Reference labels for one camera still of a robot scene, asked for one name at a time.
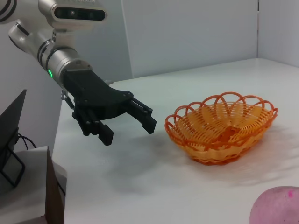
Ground metal left gripper plug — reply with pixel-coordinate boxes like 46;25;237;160
60;89;73;109

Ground thin black cable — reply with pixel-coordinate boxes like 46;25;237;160
17;133;37;150

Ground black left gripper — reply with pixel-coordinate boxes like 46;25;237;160
63;70;157;147

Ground white and brown side table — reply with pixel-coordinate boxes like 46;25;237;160
0;146;65;224

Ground black wire stand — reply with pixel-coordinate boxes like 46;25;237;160
0;134;26;187

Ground pink round bun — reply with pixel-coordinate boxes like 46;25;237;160
249;186;299;224

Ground black monitor stand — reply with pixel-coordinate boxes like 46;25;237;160
0;89;27;164

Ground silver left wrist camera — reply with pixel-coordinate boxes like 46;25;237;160
38;0;108;30

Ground orange woven plastic basket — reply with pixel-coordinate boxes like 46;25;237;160
164;91;279;166

